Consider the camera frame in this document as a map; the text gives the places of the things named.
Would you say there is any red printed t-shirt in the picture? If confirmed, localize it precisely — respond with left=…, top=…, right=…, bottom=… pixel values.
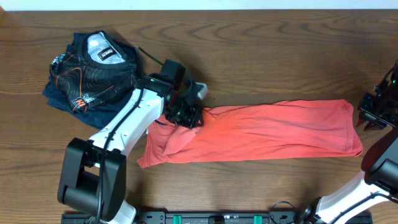
left=137, top=100, right=363, bottom=168

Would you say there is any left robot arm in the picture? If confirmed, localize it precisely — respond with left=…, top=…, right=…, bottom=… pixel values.
left=57, top=60, right=208, bottom=223

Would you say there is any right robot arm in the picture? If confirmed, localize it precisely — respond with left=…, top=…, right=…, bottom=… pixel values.
left=296, top=63, right=397, bottom=224

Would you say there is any folded navy blue garment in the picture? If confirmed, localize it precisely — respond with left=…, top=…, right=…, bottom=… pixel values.
left=42, top=32, right=142, bottom=131

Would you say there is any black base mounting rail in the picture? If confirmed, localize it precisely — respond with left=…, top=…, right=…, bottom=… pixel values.
left=60, top=212, right=373, bottom=224

